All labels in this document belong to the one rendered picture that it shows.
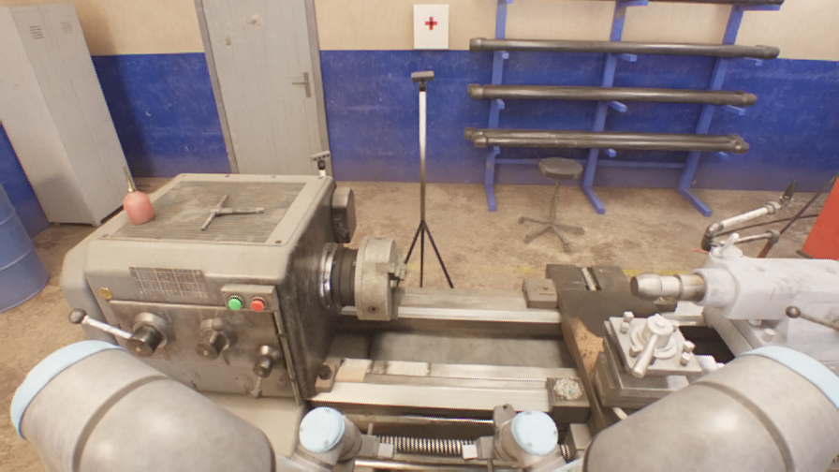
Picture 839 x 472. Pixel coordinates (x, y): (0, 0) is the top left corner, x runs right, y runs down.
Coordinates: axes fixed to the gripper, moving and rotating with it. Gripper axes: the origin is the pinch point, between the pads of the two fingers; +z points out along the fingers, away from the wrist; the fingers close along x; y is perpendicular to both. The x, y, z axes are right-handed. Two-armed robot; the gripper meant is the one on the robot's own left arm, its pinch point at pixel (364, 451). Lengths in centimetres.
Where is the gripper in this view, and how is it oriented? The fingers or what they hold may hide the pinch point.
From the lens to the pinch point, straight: 131.5
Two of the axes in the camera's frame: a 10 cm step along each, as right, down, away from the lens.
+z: 1.8, 6.1, 7.7
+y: 1.2, -7.9, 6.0
